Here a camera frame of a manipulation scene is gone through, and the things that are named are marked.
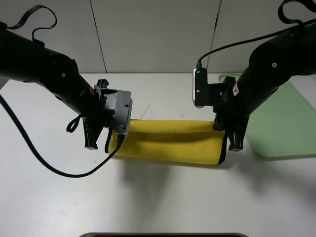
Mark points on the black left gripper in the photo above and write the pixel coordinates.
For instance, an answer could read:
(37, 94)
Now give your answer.
(101, 115)

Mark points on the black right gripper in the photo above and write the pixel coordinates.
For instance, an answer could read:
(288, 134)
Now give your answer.
(229, 115)

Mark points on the yellow towel with black trim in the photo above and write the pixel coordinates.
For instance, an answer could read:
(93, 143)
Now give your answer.
(185, 141)

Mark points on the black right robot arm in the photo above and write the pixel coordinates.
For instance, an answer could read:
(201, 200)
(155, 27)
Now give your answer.
(270, 65)

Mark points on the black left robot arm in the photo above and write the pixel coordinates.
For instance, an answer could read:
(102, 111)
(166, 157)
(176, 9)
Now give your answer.
(27, 61)

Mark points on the light green plastic tray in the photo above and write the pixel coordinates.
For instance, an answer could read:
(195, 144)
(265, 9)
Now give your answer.
(285, 125)

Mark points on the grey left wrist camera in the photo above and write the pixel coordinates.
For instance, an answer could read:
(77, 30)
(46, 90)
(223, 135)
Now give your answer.
(119, 105)

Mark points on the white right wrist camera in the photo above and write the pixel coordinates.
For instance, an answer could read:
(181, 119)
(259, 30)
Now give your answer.
(200, 88)

